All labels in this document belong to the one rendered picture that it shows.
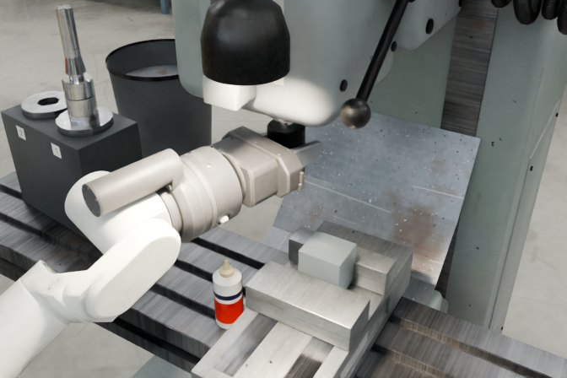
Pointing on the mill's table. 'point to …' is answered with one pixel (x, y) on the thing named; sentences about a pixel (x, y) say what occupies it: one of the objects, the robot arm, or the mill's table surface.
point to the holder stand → (64, 149)
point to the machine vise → (248, 364)
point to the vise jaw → (308, 304)
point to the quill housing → (299, 29)
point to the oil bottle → (227, 294)
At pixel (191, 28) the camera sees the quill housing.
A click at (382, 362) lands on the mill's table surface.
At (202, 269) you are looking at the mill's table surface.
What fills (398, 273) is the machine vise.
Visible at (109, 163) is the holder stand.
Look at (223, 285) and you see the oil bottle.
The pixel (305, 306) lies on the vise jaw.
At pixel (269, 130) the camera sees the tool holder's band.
